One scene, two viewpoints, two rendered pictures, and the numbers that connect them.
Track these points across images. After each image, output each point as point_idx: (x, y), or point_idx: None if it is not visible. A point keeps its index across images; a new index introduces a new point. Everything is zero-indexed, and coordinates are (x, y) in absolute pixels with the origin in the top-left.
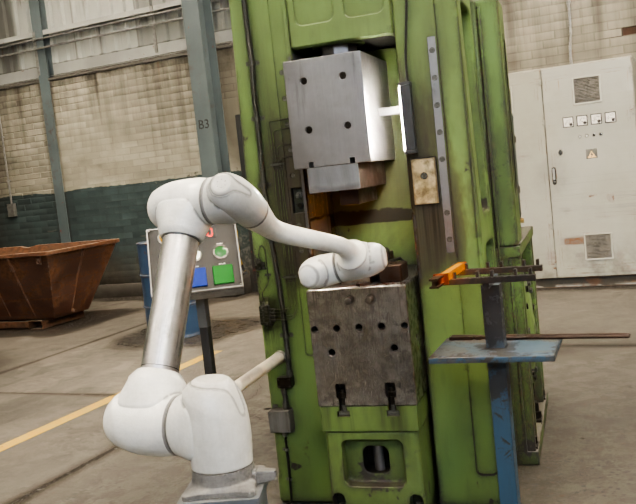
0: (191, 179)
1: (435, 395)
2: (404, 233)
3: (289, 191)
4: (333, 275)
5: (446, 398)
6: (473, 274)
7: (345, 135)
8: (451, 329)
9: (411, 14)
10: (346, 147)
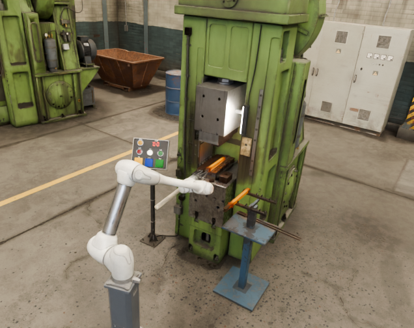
0: (131, 164)
1: None
2: None
3: (194, 131)
4: (191, 191)
5: None
6: (250, 195)
7: (215, 123)
8: (244, 202)
9: (255, 77)
10: (215, 127)
